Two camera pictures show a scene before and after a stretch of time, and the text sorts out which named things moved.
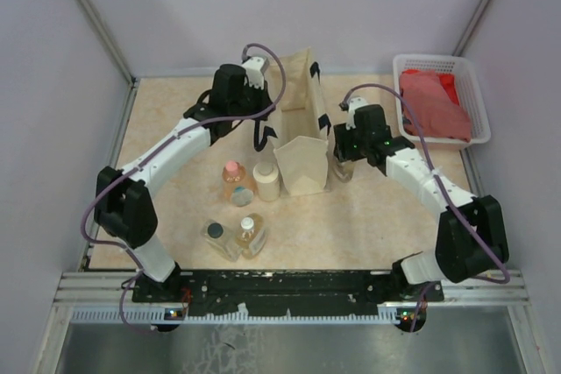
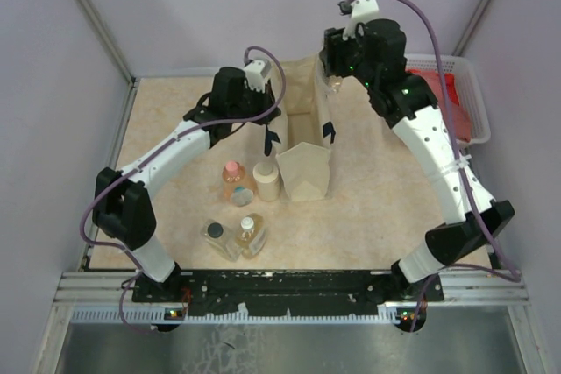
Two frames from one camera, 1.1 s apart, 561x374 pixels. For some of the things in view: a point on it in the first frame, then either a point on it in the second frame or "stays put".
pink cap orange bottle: x=233 y=174 stays put
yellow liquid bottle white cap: x=348 y=169 to x=334 y=83
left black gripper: x=264 y=98 stays put
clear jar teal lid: x=241 y=196 stays put
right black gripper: x=344 y=150 to x=334 y=45
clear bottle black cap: x=217 y=235 stays put
